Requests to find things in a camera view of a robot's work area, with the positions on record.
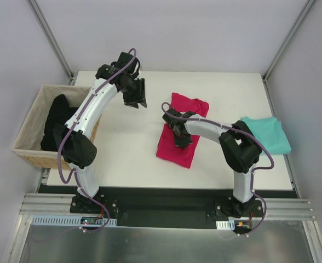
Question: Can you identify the left white cable duct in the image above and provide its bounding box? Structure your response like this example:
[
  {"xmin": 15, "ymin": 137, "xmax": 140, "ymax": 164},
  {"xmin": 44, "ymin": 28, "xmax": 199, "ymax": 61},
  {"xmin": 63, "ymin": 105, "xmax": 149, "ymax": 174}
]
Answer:
[{"xmin": 32, "ymin": 215, "xmax": 117, "ymax": 227}]

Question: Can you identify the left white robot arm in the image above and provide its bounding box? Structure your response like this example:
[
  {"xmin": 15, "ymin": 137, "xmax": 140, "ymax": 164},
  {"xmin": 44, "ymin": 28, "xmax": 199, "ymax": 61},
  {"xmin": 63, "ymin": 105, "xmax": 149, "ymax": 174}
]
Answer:
[{"xmin": 53, "ymin": 48, "xmax": 147, "ymax": 213}]

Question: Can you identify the white cable duct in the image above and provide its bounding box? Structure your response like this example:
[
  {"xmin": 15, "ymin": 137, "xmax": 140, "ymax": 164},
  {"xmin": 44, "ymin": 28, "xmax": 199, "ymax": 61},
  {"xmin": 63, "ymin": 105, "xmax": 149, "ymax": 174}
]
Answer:
[
  {"xmin": 32, "ymin": 215, "xmax": 117, "ymax": 227},
  {"xmin": 216, "ymin": 220, "xmax": 235, "ymax": 231}
]

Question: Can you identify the right white cable duct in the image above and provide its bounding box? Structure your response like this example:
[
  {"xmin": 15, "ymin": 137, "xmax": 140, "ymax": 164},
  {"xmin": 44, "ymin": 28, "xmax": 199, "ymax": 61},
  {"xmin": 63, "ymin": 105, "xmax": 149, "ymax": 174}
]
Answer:
[{"xmin": 216, "ymin": 220, "xmax": 235, "ymax": 231}]

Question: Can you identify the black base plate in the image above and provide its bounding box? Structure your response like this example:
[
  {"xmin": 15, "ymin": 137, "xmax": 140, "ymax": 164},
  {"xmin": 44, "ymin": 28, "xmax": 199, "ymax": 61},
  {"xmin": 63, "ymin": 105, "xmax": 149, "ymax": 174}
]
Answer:
[{"xmin": 70, "ymin": 187, "xmax": 264, "ymax": 229}]

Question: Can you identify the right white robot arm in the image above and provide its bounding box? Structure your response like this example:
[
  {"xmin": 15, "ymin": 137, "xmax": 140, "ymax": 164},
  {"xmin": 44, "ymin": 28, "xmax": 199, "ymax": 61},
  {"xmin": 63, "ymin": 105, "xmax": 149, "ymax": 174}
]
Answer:
[{"xmin": 163, "ymin": 108, "xmax": 262, "ymax": 216}]

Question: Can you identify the wicker laundry basket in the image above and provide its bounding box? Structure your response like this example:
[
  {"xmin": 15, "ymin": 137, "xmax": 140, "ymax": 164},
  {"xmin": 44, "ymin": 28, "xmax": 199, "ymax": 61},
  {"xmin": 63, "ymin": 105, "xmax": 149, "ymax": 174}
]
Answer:
[{"xmin": 11, "ymin": 85, "xmax": 90, "ymax": 169}]

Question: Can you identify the black t shirt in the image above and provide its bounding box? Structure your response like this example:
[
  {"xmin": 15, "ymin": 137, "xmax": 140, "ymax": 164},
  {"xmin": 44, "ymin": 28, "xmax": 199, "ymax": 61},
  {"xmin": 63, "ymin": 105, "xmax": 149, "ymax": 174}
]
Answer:
[{"xmin": 41, "ymin": 94, "xmax": 78, "ymax": 152}]

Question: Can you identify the aluminium rail frame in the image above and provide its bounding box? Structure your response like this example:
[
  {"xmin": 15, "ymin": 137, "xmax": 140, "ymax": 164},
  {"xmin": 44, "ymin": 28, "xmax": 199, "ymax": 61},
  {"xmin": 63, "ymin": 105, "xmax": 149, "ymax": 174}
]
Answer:
[{"xmin": 2, "ymin": 164, "xmax": 322, "ymax": 263}]

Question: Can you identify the left rear aluminium post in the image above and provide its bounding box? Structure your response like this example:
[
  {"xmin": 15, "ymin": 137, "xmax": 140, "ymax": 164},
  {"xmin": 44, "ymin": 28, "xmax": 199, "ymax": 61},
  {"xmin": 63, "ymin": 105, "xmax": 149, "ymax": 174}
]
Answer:
[{"xmin": 26, "ymin": 0, "xmax": 74, "ymax": 81}]

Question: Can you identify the pink t shirt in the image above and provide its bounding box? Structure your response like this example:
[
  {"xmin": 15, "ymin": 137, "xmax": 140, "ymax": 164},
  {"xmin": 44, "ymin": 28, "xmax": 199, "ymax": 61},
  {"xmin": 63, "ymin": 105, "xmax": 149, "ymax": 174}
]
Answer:
[{"xmin": 156, "ymin": 93, "xmax": 210, "ymax": 169}]

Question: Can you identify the aluminium post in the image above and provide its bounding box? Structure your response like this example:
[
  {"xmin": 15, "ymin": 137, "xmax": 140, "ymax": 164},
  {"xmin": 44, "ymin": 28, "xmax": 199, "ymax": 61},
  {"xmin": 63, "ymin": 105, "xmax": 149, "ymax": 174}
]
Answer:
[
  {"xmin": 261, "ymin": 0, "xmax": 318, "ymax": 83},
  {"xmin": 26, "ymin": 0, "xmax": 74, "ymax": 81}
]

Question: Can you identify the right rear aluminium post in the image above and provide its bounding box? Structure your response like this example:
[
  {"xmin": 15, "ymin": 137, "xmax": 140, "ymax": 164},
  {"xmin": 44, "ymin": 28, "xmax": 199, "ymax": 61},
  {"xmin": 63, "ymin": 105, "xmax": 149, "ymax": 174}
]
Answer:
[{"xmin": 261, "ymin": 0, "xmax": 318, "ymax": 83}]

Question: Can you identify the folded teal t shirt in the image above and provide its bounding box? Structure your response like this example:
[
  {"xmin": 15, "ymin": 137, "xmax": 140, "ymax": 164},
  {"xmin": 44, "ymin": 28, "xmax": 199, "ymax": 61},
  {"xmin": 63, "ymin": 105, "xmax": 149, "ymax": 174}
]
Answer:
[{"xmin": 241, "ymin": 117, "xmax": 291, "ymax": 156}]

